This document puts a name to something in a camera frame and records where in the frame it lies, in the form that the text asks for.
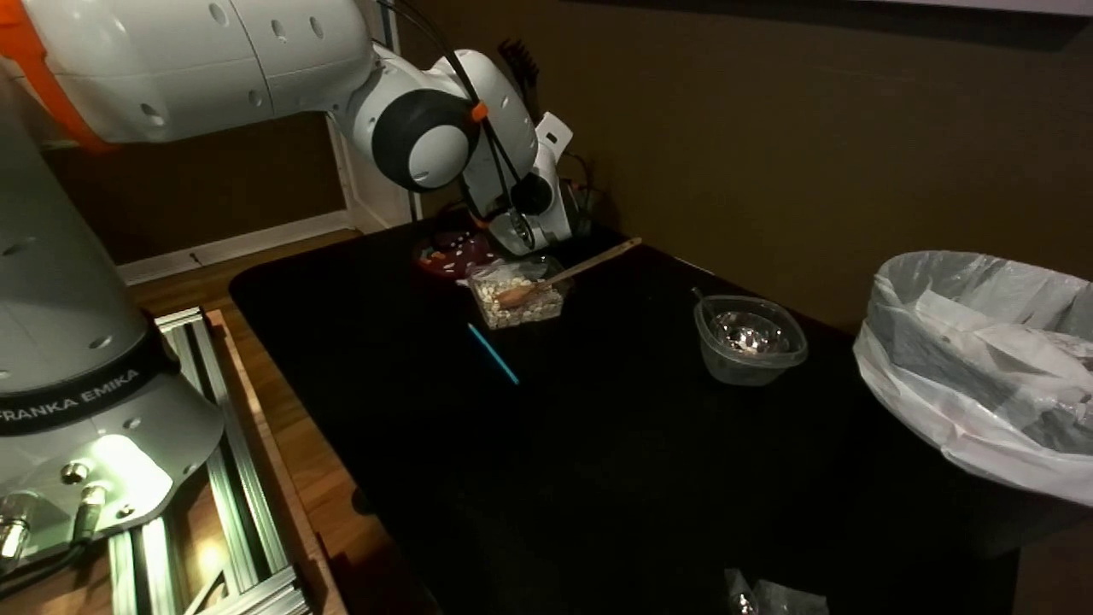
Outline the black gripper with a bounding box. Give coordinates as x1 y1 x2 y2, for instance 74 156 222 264
487 185 605 264

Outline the blue drinking straw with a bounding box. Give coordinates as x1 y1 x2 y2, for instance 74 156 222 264
465 322 524 388

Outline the black trash bin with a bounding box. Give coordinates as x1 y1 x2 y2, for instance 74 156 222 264
839 437 1093 565

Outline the white plastic bin liner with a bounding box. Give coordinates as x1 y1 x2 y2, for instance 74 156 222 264
850 245 1093 512

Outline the aluminium profile frame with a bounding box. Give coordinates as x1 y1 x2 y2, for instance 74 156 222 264
103 303 313 615

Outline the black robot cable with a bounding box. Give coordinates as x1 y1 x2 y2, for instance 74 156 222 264
388 0 540 213

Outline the clear plastic box with oats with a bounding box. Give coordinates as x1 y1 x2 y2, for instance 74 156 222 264
469 255 571 333

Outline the wooden spoon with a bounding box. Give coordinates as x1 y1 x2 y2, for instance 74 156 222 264
494 231 645 314

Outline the round clear plastic container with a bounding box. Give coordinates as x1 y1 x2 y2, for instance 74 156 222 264
689 290 814 388

